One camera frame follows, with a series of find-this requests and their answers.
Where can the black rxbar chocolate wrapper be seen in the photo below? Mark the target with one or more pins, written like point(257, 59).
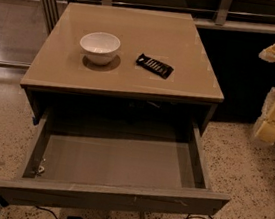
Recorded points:
point(154, 66)

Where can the open grey top drawer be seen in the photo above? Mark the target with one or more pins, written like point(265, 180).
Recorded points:
point(89, 161)

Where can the white ceramic bowl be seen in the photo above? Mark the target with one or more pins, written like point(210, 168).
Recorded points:
point(100, 48)

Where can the tan top cabinet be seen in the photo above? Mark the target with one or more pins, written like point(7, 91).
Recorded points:
point(171, 38)

